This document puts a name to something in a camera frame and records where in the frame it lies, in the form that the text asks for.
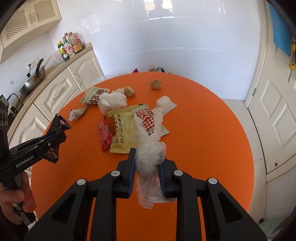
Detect round orange table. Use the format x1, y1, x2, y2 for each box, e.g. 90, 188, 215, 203
32, 72, 254, 240

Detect green cap sauce bottle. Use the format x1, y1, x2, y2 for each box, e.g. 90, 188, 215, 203
57, 41, 70, 61

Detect black gas stove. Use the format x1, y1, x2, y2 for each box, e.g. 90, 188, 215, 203
0, 93, 23, 126

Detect brown sauce bottle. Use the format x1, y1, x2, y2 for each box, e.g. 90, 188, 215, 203
68, 32, 83, 54

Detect white panelled door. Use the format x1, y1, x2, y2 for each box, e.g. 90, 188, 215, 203
248, 1, 295, 182

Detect green white snack wrapper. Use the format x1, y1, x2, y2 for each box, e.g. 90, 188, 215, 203
80, 86, 110, 104

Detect torn white wrapper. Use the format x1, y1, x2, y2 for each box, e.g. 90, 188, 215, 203
68, 104, 88, 121

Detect lattice door wall cabinet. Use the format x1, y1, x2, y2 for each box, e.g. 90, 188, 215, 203
1, 0, 61, 63

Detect small red snack packet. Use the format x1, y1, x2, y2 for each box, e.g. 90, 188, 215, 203
97, 116, 113, 152

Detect large yellow snack packet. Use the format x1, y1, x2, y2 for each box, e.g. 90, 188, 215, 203
107, 104, 169, 154

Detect blue cloth on door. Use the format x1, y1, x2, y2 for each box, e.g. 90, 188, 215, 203
269, 4, 292, 56

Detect cream base kitchen cabinets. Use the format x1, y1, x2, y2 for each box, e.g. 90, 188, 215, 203
8, 43, 103, 147

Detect yellow tool on door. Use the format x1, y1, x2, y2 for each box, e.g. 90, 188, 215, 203
289, 37, 296, 76

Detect white wall power socket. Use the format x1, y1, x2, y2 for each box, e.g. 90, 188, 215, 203
27, 57, 40, 70

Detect steel frying pan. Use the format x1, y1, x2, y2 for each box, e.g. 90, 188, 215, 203
20, 58, 46, 95

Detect brown food ball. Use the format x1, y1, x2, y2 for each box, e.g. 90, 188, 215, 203
150, 80, 162, 90
124, 86, 135, 98

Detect red label sauce bottle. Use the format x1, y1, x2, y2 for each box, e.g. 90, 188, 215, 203
62, 33, 75, 57

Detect clear plastic bag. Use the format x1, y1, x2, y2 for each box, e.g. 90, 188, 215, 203
134, 108, 167, 209

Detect crumpled white tissue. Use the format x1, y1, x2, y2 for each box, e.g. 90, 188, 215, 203
98, 92, 127, 115

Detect red checkered snack packet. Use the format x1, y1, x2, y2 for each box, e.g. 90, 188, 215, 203
131, 104, 154, 136

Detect person's left hand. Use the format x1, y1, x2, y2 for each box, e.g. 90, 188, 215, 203
1, 172, 37, 225

